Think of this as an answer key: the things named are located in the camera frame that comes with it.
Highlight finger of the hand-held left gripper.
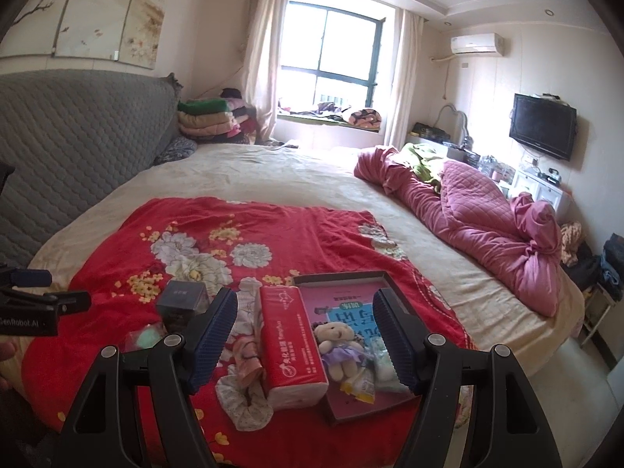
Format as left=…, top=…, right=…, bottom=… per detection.
left=41, top=291, right=92, bottom=315
left=0, top=268, right=53, bottom=289

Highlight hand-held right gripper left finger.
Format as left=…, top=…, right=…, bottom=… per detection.
left=58, top=287, right=239, bottom=468

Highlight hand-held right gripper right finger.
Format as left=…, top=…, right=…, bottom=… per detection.
left=373, top=287, right=566, bottom=468

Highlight teal tissue packet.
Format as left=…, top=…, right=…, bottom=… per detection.
left=368, top=339, right=411, bottom=394

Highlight purple dress teddy bear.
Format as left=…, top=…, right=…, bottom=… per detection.
left=313, top=321, right=366, bottom=382

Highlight red tissue pack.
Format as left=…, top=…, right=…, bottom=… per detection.
left=258, top=285, right=329, bottom=409

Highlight shallow grey box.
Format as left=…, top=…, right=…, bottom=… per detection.
left=292, top=270, right=426, bottom=426

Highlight person's left hand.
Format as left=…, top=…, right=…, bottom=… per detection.
left=0, top=339, right=23, bottom=392

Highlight pink cloth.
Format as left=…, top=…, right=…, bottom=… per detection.
left=231, top=336, right=266, bottom=392

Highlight blue square box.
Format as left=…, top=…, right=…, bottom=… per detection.
left=157, top=280, right=209, bottom=335

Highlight yellow snack packet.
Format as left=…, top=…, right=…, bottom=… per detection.
left=340, top=370, right=379, bottom=403

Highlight pink and blue book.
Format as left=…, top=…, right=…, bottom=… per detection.
left=298, top=280, right=420, bottom=420

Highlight clear plastic bag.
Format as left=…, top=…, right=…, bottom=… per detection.
left=124, top=322, right=169, bottom=353

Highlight white floral scrunchie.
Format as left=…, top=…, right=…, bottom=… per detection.
left=216, top=373, right=274, bottom=432

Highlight red floral blanket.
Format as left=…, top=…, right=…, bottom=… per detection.
left=22, top=196, right=476, bottom=468

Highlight pink quilt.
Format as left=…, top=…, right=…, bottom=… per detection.
left=353, top=145, right=561, bottom=317

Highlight grey quilted headboard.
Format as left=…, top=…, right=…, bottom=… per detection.
left=0, top=69, right=183, bottom=269

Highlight bed with beige sheet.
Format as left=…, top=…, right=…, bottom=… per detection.
left=10, top=144, right=586, bottom=449

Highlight green cloth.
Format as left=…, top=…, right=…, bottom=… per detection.
left=402, top=142, right=452, bottom=187

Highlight dark patterned pillow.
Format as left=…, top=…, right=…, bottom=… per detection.
left=155, top=136, right=198, bottom=165

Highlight beige orange cloth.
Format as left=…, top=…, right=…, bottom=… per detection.
left=560, top=222, right=586, bottom=267

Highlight white dresser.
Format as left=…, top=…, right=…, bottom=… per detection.
left=512, top=168, right=573, bottom=225

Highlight beige folded quilts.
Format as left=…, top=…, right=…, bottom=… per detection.
left=176, top=111, right=236, bottom=140

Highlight floral cushion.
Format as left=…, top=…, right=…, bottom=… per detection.
left=341, top=107, right=383, bottom=131

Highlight white framed mirror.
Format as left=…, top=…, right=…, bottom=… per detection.
left=436, top=105, right=473, bottom=149

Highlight pile of folded clothes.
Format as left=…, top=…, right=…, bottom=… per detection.
left=222, top=88, right=257, bottom=138

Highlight dark blue clothes pile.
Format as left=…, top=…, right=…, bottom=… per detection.
left=599, top=234, right=624, bottom=303

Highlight green folded blanket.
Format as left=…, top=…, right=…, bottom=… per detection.
left=178, top=99, right=233, bottom=114

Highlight black television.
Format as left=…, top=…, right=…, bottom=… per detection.
left=508, top=92, right=578, bottom=161

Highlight cream curtain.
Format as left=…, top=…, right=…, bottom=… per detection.
left=244, top=0, right=292, bottom=145
left=383, top=7, right=425, bottom=149

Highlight window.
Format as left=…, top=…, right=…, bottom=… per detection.
left=280, top=2, right=386, bottom=109

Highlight white air conditioner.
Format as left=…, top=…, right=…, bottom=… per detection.
left=449, top=32, right=505, bottom=57

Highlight white stool frame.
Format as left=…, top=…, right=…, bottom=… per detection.
left=580, top=283, right=617, bottom=352

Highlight floral wall painting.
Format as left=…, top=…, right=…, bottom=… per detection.
left=0, top=0, right=169, bottom=66

